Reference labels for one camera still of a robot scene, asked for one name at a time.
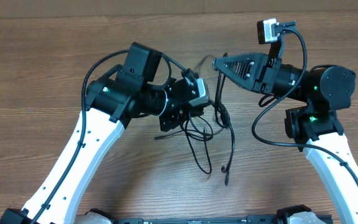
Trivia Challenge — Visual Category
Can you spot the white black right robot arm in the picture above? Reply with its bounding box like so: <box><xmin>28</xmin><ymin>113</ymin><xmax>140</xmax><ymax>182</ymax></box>
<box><xmin>213</xmin><ymin>40</ymin><xmax>358</xmax><ymax>223</ymax></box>

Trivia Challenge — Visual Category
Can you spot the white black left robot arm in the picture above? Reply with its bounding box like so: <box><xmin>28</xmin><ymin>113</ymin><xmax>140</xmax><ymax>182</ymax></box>
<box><xmin>0</xmin><ymin>42</ymin><xmax>209</xmax><ymax>223</ymax></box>

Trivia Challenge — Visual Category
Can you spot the black right camera cable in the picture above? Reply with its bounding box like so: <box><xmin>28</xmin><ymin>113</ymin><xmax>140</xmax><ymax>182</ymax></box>
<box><xmin>250</xmin><ymin>20</ymin><xmax>358</xmax><ymax>218</ymax></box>

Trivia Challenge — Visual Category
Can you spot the black cable grey USB-C plug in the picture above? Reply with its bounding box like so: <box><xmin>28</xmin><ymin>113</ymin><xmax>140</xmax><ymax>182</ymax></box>
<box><xmin>154</xmin><ymin>101</ymin><xmax>214</xmax><ymax>175</ymax></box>

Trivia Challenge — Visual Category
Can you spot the black USB-A cable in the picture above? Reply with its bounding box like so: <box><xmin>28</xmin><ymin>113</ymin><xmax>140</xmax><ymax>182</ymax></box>
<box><xmin>197</xmin><ymin>52</ymin><xmax>237</xmax><ymax>187</ymax></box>

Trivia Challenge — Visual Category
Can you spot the black left camera cable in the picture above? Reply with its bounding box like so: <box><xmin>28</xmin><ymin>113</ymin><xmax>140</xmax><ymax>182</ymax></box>
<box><xmin>32</xmin><ymin>49</ymin><xmax>192</xmax><ymax>224</ymax></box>

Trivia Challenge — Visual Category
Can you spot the black camera cable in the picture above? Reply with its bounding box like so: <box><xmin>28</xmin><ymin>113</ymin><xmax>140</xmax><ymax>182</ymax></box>
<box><xmin>32</xmin><ymin>49</ymin><xmax>192</xmax><ymax>224</ymax></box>
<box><xmin>250</xmin><ymin>20</ymin><xmax>358</xmax><ymax>218</ymax></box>

